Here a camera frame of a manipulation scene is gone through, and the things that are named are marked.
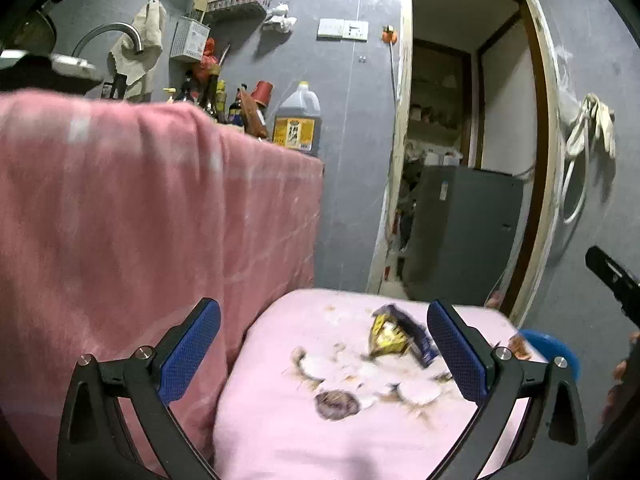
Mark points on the white wall switch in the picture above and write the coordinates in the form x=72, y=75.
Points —
x=330, y=29

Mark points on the light pink printed cushion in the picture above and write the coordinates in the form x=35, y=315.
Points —
x=310, y=440

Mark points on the person's right hand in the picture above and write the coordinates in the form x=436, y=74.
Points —
x=621, y=369

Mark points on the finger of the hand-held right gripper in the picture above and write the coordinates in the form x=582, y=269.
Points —
x=612, y=280

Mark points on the dark glass bottle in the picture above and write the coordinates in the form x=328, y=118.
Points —
x=185, y=90

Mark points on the wooden door frame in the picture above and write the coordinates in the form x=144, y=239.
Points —
x=537, y=160

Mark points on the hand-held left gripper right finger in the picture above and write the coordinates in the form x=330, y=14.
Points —
x=455, y=347

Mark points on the white crumpled plastic bag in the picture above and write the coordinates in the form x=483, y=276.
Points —
x=281, y=19

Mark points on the large dark vinegar jug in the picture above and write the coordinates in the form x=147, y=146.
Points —
x=299, y=127

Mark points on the dark sauce bottle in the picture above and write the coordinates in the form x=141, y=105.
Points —
x=211, y=95

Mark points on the white utensil holder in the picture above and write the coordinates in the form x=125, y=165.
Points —
x=189, y=40

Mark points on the grey appliance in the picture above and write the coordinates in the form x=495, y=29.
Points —
x=460, y=235

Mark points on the beige dish cloth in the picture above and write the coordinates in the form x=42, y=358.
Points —
x=147, y=30

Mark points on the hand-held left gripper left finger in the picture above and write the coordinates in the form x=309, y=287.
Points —
x=192, y=345

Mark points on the pink towel blanket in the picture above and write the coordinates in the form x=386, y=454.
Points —
x=125, y=210

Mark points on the red plastic bag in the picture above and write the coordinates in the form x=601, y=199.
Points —
x=206, y=60

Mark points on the steel faucet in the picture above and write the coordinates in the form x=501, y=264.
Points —
x=107, y=30

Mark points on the metal pot lid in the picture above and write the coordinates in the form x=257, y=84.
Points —
x=75, y=66

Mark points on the clear plastic bag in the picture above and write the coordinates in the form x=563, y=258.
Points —
x=567, y=102

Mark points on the yellow and blue snack wrapper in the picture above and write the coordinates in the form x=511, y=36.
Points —
x=392, y=337

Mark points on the brown seasoning packet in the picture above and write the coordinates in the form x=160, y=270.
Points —
x=252, y=115

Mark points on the blue plastic basin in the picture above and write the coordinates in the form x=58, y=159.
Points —
x=550, y=347

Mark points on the red cup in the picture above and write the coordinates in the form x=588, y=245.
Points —
x=261, y=91

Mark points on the white wall outlet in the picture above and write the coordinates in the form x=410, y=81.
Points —
x=356, y=30

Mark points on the orange snack wrapper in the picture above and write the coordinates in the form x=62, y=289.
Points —
x=519, y=346

